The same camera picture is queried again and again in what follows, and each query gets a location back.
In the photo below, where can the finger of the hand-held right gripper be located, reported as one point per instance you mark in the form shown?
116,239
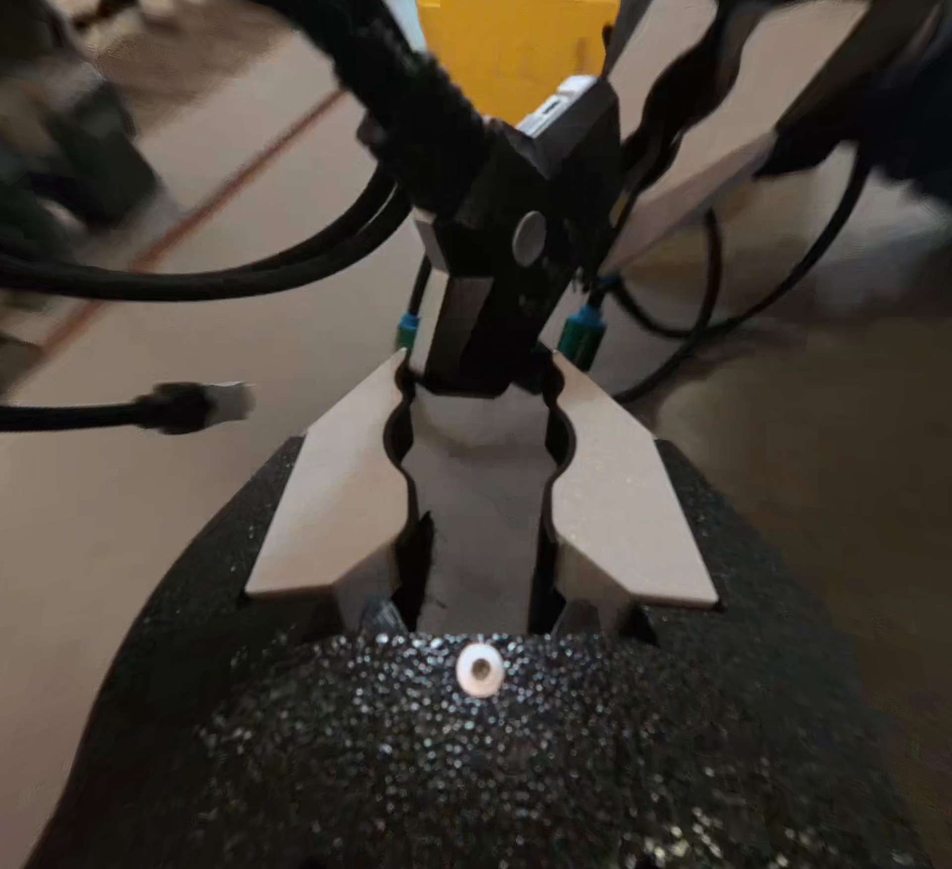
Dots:
662,43
773,80

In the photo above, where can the yellow plastic bin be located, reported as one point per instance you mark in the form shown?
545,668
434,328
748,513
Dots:
520,13

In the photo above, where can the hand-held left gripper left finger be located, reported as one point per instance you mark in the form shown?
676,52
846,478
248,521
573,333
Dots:
327,512

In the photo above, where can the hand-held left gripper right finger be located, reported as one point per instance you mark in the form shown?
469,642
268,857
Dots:
632,519

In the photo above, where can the silver and black adapter hub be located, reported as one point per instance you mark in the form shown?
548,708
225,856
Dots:
569,132

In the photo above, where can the dark bulky object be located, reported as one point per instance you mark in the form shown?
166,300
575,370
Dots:
104,155

